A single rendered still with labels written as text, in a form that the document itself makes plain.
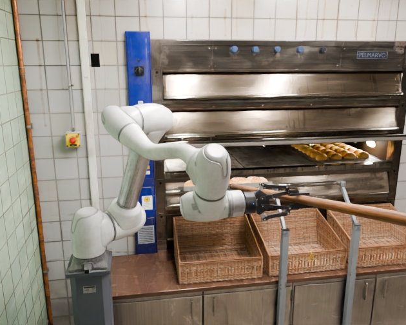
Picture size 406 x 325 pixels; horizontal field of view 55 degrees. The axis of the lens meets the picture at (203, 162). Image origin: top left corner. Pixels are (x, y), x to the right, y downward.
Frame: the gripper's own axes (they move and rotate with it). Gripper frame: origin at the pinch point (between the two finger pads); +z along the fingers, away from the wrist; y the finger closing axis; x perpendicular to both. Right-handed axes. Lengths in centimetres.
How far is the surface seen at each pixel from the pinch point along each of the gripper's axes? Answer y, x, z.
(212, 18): -110, -126, 1
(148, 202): 13, -155, -47
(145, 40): -95, -127, -45
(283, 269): 55, -107, 34
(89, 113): -51, -141, -84
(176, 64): -82, -135, -24
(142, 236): 38, -162, -52
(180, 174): -7, -153, -23
